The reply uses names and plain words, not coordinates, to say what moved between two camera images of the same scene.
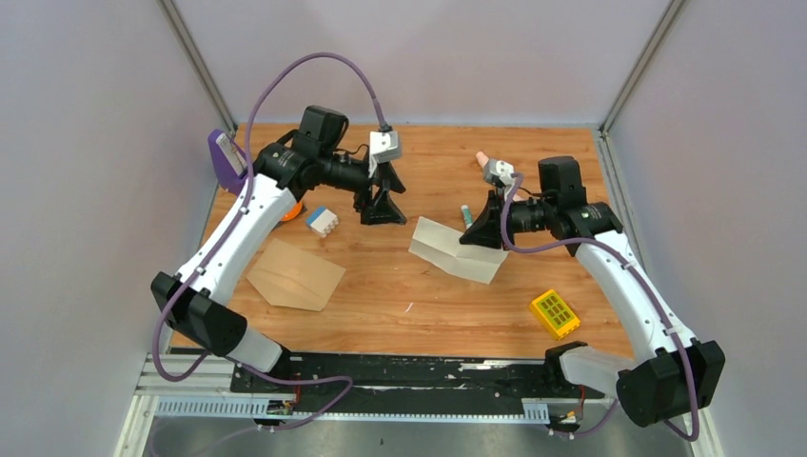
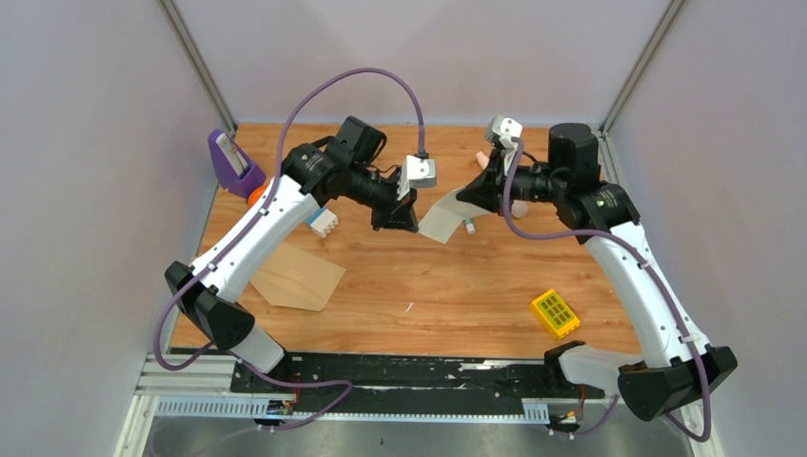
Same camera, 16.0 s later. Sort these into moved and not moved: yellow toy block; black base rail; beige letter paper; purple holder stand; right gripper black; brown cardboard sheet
Moved: beige letter paper; right gripper black
Not moved: brown cardboard sheet; yellow toy block; black base rail; purple holder stand
